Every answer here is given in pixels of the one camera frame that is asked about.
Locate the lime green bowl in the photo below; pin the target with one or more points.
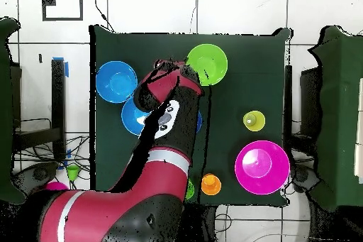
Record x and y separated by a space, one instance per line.
212 63

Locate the small dark blue bowl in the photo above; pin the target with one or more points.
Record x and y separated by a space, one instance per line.
199 121

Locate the large blue bowl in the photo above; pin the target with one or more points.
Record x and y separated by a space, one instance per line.
130 120
116 82

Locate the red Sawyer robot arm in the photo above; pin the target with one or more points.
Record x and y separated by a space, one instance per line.
158 174

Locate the dark green table cloth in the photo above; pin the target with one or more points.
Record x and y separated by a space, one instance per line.
244 68

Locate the yellow ribbed cup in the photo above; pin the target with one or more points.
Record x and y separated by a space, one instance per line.
256 122

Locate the blue tape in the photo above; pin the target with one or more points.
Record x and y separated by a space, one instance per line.
66 70

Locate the orange cup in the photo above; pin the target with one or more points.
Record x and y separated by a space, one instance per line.
212 184

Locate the large pink bowl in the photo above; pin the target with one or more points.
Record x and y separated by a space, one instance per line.
262 167

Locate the black box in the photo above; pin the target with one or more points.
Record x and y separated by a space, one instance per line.
310 103

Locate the small green cup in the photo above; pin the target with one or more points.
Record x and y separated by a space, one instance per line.
73 171

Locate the green cloth covered table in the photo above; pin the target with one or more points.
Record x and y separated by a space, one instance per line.
5 40
337 111

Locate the black equipment base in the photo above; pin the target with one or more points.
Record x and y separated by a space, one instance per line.
37 174
303 175

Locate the pink cup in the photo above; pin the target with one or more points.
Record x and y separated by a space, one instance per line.
56 186

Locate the black post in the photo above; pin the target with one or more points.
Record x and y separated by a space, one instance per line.
288 105

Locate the black stand frame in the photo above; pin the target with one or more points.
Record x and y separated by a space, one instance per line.
58 105

